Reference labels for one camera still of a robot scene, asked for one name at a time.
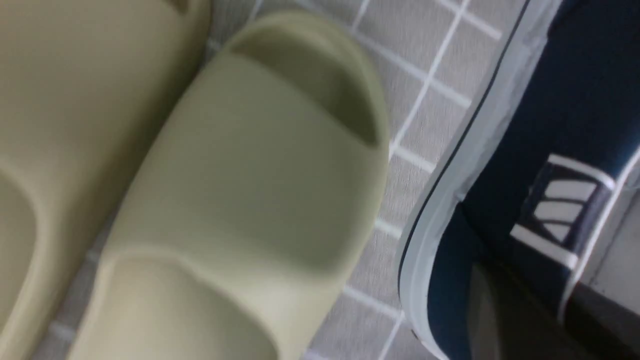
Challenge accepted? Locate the navy canvas shoe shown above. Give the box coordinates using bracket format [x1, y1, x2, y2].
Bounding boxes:
[397, 0, 639, 360]

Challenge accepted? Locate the olive left slide sandal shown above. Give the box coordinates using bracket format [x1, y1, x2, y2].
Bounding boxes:
[0, 0, 212, 360]

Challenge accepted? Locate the grey checkered floor mat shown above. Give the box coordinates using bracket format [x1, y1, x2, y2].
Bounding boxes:
[30, 0, 531, 360]

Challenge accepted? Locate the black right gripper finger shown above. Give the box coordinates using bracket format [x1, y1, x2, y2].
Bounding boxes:
[467, 262, 566, 360]

